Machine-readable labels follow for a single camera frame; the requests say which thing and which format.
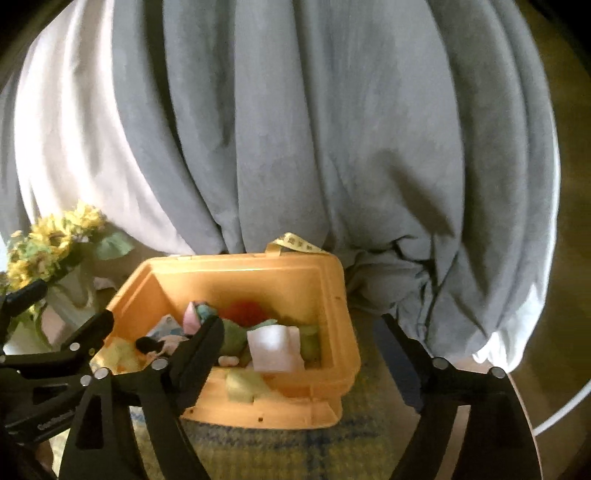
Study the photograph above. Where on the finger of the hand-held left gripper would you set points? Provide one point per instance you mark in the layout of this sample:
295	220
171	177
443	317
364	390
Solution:
94	330
23	297

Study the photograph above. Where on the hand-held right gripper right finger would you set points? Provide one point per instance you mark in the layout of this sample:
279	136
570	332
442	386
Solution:
406	383

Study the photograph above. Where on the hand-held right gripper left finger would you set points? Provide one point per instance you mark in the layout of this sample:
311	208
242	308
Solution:
203	346

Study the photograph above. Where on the printed tissue packet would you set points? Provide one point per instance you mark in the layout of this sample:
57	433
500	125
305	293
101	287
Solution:
166	327

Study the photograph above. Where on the yellow plastic storage bin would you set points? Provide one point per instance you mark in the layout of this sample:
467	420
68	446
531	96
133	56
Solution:
286	406

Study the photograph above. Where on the green cloth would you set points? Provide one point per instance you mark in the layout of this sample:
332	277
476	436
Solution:
233	337

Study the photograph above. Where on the white vase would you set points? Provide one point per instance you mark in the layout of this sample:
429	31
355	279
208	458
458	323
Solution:
69	304

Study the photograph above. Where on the small pink plush toy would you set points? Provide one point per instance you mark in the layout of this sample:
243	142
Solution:
164	345

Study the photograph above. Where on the red fluffy ball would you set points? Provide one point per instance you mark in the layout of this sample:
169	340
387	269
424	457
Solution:
244	311

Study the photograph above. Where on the pale yellow sticky label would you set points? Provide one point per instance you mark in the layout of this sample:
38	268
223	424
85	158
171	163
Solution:
247	387

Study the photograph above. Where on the artificial sunflower bouquet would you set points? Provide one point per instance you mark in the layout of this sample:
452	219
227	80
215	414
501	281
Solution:
46	240

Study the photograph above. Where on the green sponge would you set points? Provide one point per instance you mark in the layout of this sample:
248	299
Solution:
310	346

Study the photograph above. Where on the plaid table mat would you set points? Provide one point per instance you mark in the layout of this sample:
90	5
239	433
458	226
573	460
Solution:
300	452

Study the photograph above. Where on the yellow measuring tape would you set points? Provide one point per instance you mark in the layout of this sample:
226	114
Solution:
295	241

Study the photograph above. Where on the white curtain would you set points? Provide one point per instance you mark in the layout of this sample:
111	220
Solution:
69	161

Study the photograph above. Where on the grey curtain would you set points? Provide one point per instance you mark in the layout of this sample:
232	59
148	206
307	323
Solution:
323	138

